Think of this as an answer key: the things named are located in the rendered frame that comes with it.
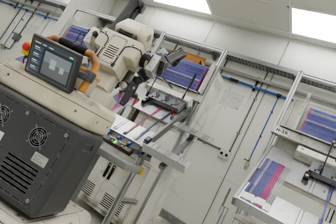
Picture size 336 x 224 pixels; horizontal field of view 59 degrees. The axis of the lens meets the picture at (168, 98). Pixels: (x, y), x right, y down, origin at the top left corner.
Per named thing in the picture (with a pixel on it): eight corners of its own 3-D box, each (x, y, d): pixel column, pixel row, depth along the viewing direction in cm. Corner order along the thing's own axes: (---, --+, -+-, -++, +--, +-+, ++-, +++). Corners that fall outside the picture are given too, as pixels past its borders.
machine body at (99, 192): (115, 235, 236) (152, 165, 246) (60, 192, 270) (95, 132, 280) (149, 233, 292) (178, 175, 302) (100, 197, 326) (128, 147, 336)
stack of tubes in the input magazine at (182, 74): (195, 90, 273) (208, 66, 278) (152, 74, 298) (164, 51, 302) (199, 95, 284) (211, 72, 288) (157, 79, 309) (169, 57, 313)
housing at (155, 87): (187, 114, 273) (188, 101, 265) (146, 96, 297) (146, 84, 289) (191, 110, 278) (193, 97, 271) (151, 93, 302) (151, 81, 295)
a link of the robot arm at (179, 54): (183, 44, 218) (190, 55, 219) (169, 54, 225) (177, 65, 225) (158, 53, 179) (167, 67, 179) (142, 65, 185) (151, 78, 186)
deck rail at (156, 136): (141, 152, 224) (141, 146, 221) (139, 151, 225) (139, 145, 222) (191, 112, 274) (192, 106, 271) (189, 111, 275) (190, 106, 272)
